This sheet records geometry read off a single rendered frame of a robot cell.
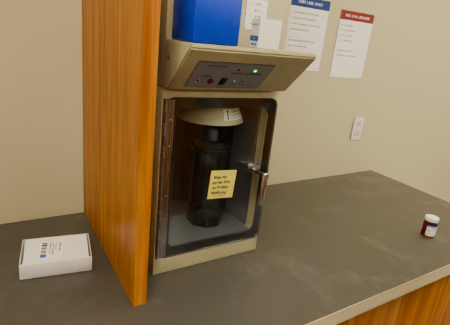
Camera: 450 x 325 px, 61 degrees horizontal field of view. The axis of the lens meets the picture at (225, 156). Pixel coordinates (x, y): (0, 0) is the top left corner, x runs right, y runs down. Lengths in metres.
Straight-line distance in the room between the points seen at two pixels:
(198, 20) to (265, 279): 0.66
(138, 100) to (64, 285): 0.49
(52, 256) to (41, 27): 0.61
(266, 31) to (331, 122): 1.04
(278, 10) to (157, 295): 0.73
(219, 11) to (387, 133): 1.57
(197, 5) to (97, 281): 0.66
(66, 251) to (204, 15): 0.66
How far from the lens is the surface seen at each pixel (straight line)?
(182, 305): 0.93
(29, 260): 1.04
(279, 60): 0.85
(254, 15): 0.93
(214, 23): 0.75
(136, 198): 0.79
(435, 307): 1.55
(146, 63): 0.72
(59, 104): 1.23
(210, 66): 0.78
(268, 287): 1.02
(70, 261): 1.02
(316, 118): 1.76
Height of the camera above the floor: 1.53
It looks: 18 degrees down
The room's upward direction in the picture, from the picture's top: 6 degrees clockwise
